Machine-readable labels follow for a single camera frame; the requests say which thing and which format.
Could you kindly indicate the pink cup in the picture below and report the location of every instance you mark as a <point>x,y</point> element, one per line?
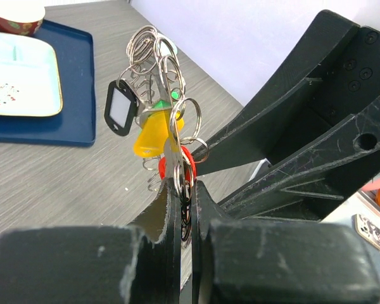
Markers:
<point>372,185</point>

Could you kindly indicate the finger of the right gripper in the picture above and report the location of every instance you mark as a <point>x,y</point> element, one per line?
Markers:
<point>332,72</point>
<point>320,176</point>

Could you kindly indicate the dark blue tray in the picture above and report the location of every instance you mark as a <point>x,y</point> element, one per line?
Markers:
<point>75,125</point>

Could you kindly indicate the brown paper cup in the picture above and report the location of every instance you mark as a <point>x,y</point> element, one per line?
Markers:
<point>21,17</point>

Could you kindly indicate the black key tag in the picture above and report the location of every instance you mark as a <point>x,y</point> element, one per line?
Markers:
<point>120,108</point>

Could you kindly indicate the yellow key tag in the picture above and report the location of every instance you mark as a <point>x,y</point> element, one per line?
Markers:
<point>151,141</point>

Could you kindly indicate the red key tag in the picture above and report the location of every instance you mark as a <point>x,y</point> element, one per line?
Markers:
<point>190,170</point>

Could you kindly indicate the phone with patterned case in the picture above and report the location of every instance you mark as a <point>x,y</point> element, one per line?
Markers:
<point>367,230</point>

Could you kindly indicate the green key tag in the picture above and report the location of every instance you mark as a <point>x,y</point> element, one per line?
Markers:
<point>166,104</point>

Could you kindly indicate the light green rectangular plate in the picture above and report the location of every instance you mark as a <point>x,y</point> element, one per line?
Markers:
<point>30,83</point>

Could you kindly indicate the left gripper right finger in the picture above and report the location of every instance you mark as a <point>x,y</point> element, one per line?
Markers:
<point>276,261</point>

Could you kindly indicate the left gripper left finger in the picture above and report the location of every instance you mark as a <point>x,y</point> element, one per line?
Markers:
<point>136,263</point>

